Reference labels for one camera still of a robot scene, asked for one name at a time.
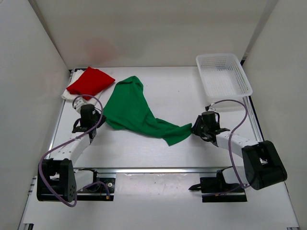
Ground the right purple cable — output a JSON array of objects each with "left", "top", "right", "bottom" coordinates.
[{"left": 202, "top": 99, "right": 251, "bottom": 197}]

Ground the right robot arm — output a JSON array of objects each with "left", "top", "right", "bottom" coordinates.
[{"left": 192, "top": 111, "right": 288, "bottom": 192}]

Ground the white plastic basket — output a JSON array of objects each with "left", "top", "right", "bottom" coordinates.
[{"left": 196, "top": 53, "right": 253, "bottom": 103}]

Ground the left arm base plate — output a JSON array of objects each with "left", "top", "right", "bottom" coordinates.
[{"left": 76, "top": 172, "right": 116, "bottom": 202}]

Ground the red t shirt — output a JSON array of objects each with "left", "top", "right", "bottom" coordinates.
[{"left": 66, "top": 67, "right": 115, "bottom": 100}]

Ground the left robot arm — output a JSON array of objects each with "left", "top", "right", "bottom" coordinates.
[{"left": 36, "top": 104, "right": 106, "bottom": 207}]

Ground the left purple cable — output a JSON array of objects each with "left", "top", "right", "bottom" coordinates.
[{"left": 38, "top": 94, "right": 111, "bottom": 207}]

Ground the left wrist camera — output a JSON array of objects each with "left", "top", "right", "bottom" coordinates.
[{"left": 72, "top": 98, "right": 85, "bottom": 113}]

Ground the green t shirt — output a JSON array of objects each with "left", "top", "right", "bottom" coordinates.
[{"left": 104, "top": 76, "right": 192, "bottom": 146}]

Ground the aluminium table rail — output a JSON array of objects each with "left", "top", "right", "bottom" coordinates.
[{"left": 95, "top": 167, "right": 221, "bottom": 174}]

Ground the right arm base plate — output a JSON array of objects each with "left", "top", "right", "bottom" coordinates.
[{"left": 189, "top": 174, "right": 248, "bottom": 203}]

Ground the purple cable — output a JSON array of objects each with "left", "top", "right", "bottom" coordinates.
[
  {"left": 202, "top": 99, "right": 251, "bottom": 197},
  {"left": 38, "top": 94, "right": 111, "bottom": 207}
]

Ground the white t shirt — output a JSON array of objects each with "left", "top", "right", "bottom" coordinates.
[{"left": 61, "top": 69, "right": 102, "bottom": 105}]

